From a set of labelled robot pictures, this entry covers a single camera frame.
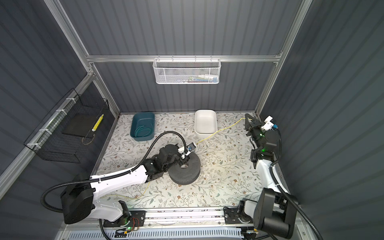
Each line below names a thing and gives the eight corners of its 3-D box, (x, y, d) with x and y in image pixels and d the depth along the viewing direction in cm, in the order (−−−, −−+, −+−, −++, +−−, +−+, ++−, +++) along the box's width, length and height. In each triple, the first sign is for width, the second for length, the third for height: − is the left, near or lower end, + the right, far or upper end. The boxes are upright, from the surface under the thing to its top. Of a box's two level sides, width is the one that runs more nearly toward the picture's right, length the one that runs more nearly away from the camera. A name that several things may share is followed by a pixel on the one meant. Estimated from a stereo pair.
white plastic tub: (194, 138, 107) (194, 133, 103) (194, 114, 123) (194, 109, 118) (218, 138, 107) (219, 133, 102) (215, 114, 123) (216, 109, 118)
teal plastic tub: (128, 141, 106) (125, 136, 102) (136, 117, 121) (134, 112, 117) (153, 141, 106) (151, 136, 101) (158, 117, 121) (156, 112, 117)
